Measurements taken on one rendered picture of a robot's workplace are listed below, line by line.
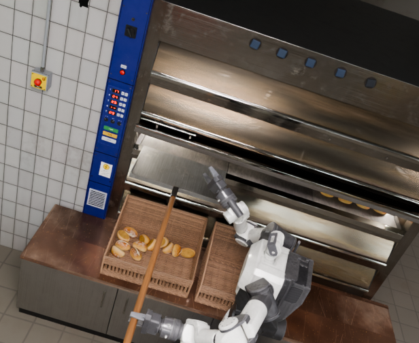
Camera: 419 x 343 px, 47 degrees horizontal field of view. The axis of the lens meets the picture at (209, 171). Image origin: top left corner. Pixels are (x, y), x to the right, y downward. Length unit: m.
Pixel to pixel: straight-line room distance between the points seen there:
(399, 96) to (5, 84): 2.26
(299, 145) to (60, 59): 1.46
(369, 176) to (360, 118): 0.38
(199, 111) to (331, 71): 0.77
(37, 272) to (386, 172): 2.17
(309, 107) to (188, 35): 0.78
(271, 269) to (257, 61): 1.13
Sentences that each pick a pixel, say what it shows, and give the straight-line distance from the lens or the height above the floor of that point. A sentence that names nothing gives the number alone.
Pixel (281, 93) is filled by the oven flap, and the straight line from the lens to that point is 2.76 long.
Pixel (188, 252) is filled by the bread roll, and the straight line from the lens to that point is 3.23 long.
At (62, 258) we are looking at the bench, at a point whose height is 0.58.
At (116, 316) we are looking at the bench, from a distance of 3.22.
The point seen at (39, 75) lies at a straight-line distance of 2.96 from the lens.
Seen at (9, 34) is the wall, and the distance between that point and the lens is 3.03.
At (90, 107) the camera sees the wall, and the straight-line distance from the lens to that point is 3.00.
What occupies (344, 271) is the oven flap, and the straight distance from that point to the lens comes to 3.49.
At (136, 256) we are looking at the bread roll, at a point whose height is 0.63.
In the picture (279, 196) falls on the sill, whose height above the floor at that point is 1.17.
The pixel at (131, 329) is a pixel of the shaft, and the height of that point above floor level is 1.20.
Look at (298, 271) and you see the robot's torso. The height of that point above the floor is 1.40.
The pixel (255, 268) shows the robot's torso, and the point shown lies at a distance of 2.16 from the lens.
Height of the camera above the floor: 2.82
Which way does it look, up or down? 33 degrees down
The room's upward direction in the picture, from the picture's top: 19 degrees clockwise
